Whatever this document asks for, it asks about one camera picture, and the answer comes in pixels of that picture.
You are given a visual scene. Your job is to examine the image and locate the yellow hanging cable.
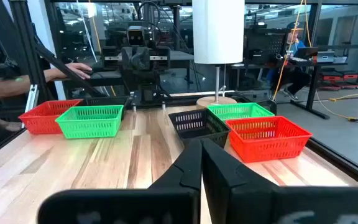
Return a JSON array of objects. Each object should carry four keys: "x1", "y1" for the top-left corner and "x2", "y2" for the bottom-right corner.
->
[
  {"x1": 272, "y1": 0, "x2": 306, "y2": 101},
  {"x1": 87, "y1": 0, "x2": 103, "y2": 54},
  {"x1": 303, "y1": 0, "x2": 313, "y2": 47}
]

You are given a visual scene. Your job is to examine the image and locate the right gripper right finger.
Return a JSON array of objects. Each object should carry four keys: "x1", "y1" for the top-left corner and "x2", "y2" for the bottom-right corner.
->
[{"x1": 201, "y1": 139, "x2": 358, "y2": 224}]

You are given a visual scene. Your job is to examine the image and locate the black vertical frame post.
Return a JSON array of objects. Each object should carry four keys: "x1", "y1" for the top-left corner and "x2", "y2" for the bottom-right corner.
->
[{"x1": 9, "y1": 0, "x2": 57, "y2": 103}]

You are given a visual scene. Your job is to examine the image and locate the person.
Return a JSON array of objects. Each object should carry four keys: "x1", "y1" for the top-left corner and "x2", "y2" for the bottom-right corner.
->
[{"x1": 267, "y1": 21, "x2": 312, "y2": 101}]

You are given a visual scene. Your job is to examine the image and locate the white shade table lamp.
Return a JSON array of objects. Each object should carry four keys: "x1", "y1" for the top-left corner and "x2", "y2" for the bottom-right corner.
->
[{"x1": 192, "y1": 0, "x2": 246, "y2": 110}]

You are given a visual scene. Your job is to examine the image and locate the black plastic slotted basket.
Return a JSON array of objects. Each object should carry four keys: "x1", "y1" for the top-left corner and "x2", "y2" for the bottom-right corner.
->
[
  {"x1": 168, "y1": 108, "x2": 231, "y2": 149},
  {"x1": 75, "y1": 95, "x2": 131, "y2": 122}
]

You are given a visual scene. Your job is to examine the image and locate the person's hand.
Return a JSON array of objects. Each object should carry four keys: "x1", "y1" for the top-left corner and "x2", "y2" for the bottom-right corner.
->
[{"x1": 64, "y1": 62, "x2": 93, "y2": 80}]

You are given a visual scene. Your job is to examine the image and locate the black office desk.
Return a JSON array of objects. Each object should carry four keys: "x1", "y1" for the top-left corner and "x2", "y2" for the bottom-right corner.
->
[{"x1": 230, "y1": 60, "x2": 349, "y2": 121}]

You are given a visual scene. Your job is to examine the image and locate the yellow floor cable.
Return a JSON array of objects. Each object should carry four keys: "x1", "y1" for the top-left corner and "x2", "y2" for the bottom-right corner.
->
[{"x1": 314, "y1": 90, "x2": 358, "y2": 123}]

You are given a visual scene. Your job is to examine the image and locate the black pegboard panel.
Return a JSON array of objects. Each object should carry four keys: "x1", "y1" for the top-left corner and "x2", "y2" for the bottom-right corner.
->
[{"x1": 244, "y1": 29, "x2": 287, "y2": 65}]

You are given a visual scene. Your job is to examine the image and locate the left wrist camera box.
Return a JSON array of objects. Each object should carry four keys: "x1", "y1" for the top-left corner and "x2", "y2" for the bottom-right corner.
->
[{"x1": 127, "y1": 26, "x2": 146, "y2": 47}]

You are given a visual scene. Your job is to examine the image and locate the person's forearm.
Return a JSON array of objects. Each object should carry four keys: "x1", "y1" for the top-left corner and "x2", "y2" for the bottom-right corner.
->
[{"x1": 0, "y1": 67, "x2": 70, "y2": 101}]

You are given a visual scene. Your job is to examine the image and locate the red plastic slotted basket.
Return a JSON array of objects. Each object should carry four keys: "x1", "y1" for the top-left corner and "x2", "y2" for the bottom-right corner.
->
[
  {"x1": 225, "y1": 115, "x2": 313, "y2": 164},
  {"x1": 17, "y1": 99, "x2": 83, "y2": 135}
]

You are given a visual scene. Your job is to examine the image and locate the silver aluminium extrusion bar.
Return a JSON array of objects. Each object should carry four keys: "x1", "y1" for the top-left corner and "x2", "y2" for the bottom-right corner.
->
[{"x1": 21, "y1": 83, "x2": 39, "y2": 129}]

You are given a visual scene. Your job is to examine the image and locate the green plastic slotted basket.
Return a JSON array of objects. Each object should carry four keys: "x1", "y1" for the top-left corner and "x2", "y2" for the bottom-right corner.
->
[
  {"x1": 55, "y1": 105, "x2": 125, "y2": 139},
  {"x1": 206, "y1": 102, "x2": 275, "y2": 121}
]

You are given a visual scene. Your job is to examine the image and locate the grey laptop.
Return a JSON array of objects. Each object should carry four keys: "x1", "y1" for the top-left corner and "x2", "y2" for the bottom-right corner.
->
[{"x1": 315, "y1": 50, "x2": 336, "y2": 64}]

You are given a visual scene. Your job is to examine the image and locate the red black tool case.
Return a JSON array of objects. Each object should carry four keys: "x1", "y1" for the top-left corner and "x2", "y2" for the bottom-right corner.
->
[{"x1": 320, "y1": 70, "x2": 358, "y2": 91}]

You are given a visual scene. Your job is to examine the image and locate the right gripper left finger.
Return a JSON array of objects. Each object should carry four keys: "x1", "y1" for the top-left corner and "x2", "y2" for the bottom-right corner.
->
[{"x1": 37, "y1": 139, "x2": 203, "y2": 224}]

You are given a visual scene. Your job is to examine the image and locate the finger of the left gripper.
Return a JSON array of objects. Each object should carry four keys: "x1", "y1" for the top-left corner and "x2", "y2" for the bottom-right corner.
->
[
  {"x1": 136, "y1": 46, "x2": 151, "y2": 71},
  {"x1": 122, "y1": 46, "x2": 137, "y2": 71}
]

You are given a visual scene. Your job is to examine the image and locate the black diagonal frame brace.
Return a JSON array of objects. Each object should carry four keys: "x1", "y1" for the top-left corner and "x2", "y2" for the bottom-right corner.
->
[{"x1": 32, "y1": 40, "x2": 107, "y2": 98}]

